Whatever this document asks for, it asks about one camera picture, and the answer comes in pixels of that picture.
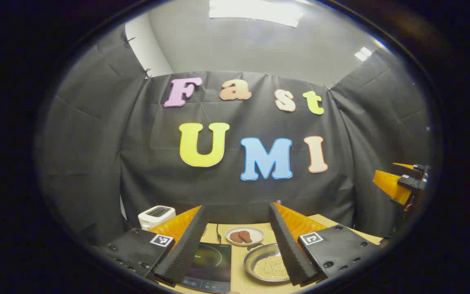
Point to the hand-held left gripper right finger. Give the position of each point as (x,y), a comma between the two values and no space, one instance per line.
(290,253)

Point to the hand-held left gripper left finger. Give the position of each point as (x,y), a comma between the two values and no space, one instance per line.
(186,253)

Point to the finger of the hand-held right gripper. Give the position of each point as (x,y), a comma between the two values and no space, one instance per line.
(408,166)
(390,183)

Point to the pile of soybeans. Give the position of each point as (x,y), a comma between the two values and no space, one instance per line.
(271,267)

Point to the black induction cooktop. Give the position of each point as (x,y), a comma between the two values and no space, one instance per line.
(210,261)

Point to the white round plate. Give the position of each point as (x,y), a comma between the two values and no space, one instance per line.
(257,234)

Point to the brown meat patty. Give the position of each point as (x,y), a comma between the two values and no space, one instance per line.
(236,238)
(246,236)

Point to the white toaster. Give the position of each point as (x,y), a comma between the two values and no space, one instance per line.
(155,216)

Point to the small ceiling light panel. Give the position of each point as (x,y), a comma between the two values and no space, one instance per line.
(363,53)

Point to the large ceiling light panel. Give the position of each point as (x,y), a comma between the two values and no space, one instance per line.
(255,11)

